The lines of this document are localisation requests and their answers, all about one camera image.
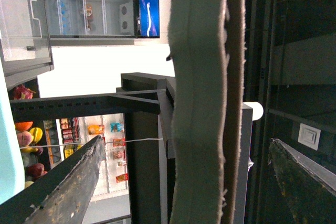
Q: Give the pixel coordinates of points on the teal plastic basket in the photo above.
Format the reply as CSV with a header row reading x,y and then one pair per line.
x,y
12,168

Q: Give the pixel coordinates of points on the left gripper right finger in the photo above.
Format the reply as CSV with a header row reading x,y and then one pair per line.
x,y
309,188

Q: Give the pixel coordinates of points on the orange upper left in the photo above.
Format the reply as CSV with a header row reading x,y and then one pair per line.
x,y
23,126

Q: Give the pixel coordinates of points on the yellow starfruit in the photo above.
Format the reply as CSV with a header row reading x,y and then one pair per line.
x,y
36,133

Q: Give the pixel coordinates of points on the pink dragon fruit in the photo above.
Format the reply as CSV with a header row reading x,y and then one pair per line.
x,y
22,93

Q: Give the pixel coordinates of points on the black metal display shelf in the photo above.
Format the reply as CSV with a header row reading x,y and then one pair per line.
x,y
196,176

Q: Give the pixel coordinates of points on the glass top chest freezer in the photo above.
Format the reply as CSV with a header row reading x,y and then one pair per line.
x,y
25,41

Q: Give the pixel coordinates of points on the glass door refrigerator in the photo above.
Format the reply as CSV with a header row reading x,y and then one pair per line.
x,y
93,22

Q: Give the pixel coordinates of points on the blue screen display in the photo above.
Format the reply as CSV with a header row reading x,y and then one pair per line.
x,y
149,18

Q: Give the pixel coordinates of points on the white back store shelving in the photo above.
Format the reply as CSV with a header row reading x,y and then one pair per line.
x,y
67,135

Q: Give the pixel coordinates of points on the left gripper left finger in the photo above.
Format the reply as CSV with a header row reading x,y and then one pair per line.
x,y
62,195

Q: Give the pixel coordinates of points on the white ceiling vent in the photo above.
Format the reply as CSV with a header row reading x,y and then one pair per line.
x,y
309,136

